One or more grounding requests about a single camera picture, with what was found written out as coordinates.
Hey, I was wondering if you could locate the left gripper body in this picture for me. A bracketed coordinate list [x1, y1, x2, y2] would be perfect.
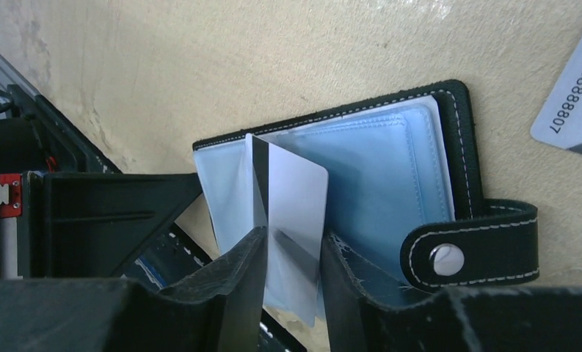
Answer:
[0, 174, 31, 279]

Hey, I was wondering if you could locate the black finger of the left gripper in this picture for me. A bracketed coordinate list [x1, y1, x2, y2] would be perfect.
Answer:
[28, 172, 202, 278]

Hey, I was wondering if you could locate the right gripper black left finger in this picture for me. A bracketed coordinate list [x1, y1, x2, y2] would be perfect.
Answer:
[0, 227, 267, 351]

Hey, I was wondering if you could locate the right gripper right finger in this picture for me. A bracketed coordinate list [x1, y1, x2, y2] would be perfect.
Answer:
[321, 235, 582, 351]

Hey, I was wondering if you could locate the grey card black stripe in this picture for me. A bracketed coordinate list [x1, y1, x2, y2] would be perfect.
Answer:
[245, 133, 328, 326]

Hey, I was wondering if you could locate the black leather card holder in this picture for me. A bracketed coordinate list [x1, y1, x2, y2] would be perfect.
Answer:
[193, 79, 539, 293]

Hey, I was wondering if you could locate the single white blue card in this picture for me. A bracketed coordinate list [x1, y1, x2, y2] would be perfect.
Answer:
[530, 38, 582, 155]

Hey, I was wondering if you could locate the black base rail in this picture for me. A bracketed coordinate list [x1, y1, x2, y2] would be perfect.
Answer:
[0, 55, 303, 351]

